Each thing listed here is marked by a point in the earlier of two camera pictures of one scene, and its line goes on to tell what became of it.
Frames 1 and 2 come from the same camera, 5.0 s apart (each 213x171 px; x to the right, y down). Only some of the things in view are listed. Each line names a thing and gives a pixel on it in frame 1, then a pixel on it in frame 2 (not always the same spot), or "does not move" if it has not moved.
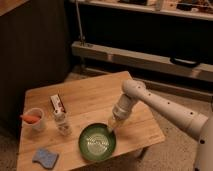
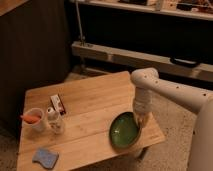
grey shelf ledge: [141, 60] does not move
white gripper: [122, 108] → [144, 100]
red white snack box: [57, 103] does not move
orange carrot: [29, 119] does not move
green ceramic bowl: [97, 141] → [124, 130]
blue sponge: [46, 158] does not move
